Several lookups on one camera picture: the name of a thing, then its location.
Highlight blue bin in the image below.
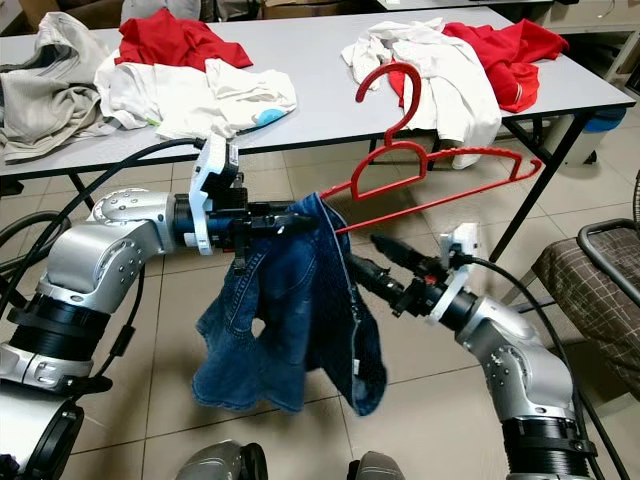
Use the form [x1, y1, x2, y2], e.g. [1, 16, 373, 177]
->
[585, 108, 626, 133]

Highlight blue denim jeans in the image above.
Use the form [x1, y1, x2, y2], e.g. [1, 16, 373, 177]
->
[192, 192, 389, 416]

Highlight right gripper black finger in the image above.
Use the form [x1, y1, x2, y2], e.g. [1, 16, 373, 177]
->
[350, 255, 411, 306]
[370, 233, 446, 279]

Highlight red t-shirt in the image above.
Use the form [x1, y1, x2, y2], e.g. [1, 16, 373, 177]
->
[117, 10, 253, 71]

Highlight grey hoodie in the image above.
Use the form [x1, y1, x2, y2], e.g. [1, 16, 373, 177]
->
[0, 12, 126, 163]

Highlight red plastic hanger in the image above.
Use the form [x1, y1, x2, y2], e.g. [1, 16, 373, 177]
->
[320, 60, 543, 236]

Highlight grey table with black legs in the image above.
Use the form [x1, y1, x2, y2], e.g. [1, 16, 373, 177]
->
[0, 5, 636, 263]

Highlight brown plaid chair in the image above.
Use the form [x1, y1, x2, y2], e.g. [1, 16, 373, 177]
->
[532, 218, 640, 371]

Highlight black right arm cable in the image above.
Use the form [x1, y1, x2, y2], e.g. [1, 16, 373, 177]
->
[460, 255, 606, 480]

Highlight grey robot left leg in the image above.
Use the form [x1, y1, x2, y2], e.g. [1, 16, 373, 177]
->
[175, 440, 269, 480]

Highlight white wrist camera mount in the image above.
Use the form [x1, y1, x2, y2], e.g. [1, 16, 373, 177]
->
[425, 222, 481, 323]
[192, 135, 243, 251]

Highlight black curved tube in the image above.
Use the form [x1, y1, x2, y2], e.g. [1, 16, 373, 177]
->
[0, 210, 51, 253]

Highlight red polo shirt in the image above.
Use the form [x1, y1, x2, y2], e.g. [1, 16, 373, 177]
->
[390, 20, 569, 113]

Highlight grey robot right leg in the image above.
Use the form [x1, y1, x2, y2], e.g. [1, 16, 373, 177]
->
[345, 452, 406, 480]

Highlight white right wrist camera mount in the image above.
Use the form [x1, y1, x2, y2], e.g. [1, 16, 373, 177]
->
[425, 222, 481, 323]

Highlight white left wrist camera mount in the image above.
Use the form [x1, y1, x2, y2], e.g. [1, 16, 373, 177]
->
[192, 135, 243, 251]

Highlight grey robot leg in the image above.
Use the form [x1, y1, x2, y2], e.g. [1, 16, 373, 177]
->
[175, 440, 269, 480]
[345, 452, 406, 480]

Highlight cream white crumpled shirt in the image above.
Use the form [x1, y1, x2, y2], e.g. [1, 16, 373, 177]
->
[340, 18, 501, 169]

